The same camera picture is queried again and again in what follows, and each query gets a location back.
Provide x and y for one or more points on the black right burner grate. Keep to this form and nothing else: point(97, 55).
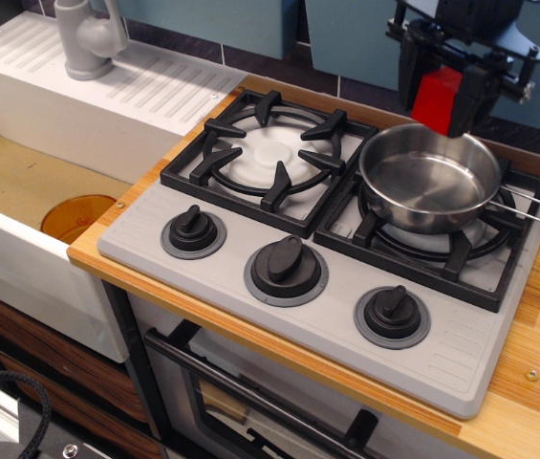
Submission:
point(476, 264)

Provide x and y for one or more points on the white sink unit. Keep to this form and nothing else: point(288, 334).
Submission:
point(61, 138)

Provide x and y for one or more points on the red cube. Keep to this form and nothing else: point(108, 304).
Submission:
point(435, 99)

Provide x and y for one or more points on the black left stove knob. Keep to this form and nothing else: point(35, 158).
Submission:
point(193, 234)

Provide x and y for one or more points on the black right stove knob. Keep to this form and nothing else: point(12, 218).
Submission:
point(392, 318)

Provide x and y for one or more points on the black stove knob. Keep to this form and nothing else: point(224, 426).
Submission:
point(392, 318)
point(193, 234)
point(287, 273)

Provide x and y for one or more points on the black middle stove knob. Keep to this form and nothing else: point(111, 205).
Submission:
point(287, 273)

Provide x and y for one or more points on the oven door with handle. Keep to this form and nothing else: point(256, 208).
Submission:
point(240, 404)

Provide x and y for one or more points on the grey toy faucet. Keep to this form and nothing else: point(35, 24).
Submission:
point(89, 43)

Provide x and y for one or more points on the black left burner grate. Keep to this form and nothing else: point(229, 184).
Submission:
point(270, 160)

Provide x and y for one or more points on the black burner grate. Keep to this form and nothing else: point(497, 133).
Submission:
point(476, 264)
point(270, 160)

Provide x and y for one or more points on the wooden drawer front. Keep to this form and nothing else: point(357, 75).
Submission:
point(89, 393)

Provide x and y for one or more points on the stainless steel pan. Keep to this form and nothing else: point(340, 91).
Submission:
point(427, 183)

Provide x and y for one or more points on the grey stove top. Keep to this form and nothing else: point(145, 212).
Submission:
point(450, 369)

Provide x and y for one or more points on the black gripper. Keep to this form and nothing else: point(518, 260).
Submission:
point(478, 39)

